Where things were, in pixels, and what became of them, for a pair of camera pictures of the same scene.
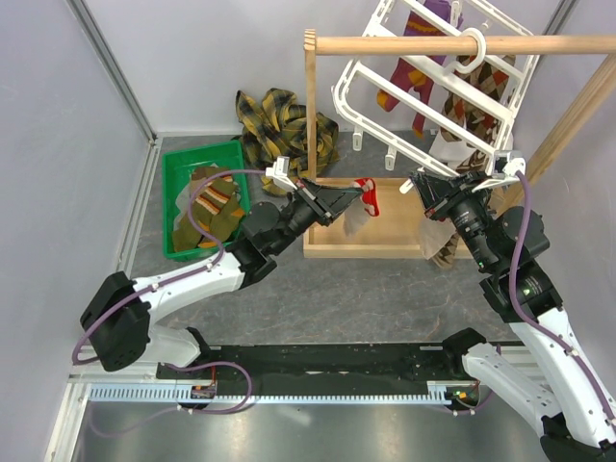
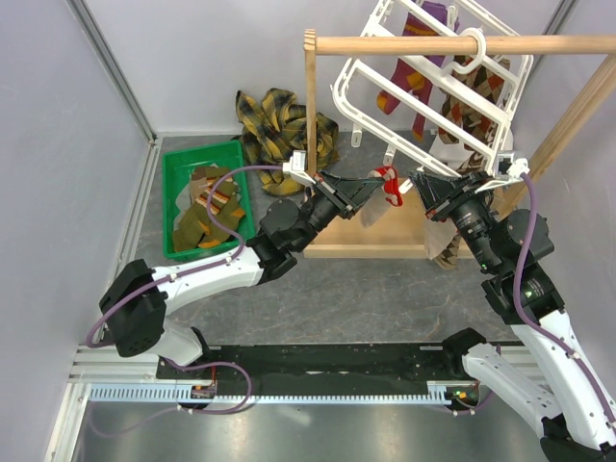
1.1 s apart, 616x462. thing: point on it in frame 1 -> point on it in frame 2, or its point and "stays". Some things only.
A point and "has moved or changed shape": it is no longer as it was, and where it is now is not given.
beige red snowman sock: x=366 y=204 has moved or changed shape
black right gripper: x=442 y=193 stays
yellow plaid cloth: x=277 y=127 stays
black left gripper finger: x=329 y=191 -> x=348 y=183
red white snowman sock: x=434 y=234 stays
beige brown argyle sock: x=445 y=258 stays
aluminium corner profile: x=92 y=31 stays
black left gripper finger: x=340 y=203 -> x=358 y=195
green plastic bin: x=176 y=169 stays
